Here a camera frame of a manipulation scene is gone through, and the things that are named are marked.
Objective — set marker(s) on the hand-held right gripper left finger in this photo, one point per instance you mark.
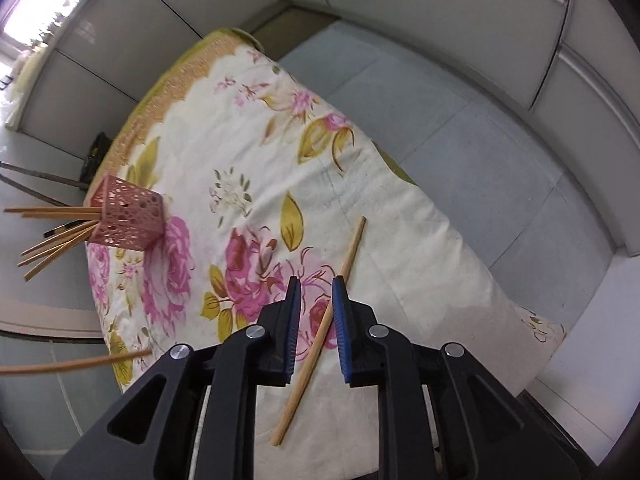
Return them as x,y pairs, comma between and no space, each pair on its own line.
294,340

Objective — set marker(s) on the floral printed blanket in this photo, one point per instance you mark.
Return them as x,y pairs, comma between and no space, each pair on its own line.
310,170

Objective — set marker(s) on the long stick with blue clip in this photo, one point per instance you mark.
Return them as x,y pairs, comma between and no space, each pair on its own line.
45,176

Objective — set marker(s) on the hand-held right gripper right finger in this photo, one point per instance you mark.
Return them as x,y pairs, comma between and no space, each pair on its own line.
342,340

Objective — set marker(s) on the brown floor mat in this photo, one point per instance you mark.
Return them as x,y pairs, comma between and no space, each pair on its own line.
292,25

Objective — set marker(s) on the white low cabinet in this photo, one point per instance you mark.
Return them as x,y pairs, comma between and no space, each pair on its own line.
150,25

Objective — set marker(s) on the pink perforated utensil holder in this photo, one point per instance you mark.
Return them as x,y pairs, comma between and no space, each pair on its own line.
130,215

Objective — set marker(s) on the light wooden chopstick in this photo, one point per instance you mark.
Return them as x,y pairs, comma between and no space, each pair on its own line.
75,364
345,265

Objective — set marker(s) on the black trash bin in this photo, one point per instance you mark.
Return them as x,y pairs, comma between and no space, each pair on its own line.
97,160

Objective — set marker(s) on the bunch of wooden chopsticks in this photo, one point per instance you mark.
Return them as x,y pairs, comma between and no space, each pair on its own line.
80,215

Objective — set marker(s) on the white panelled wardrobe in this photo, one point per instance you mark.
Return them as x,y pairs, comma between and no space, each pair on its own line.
475,25

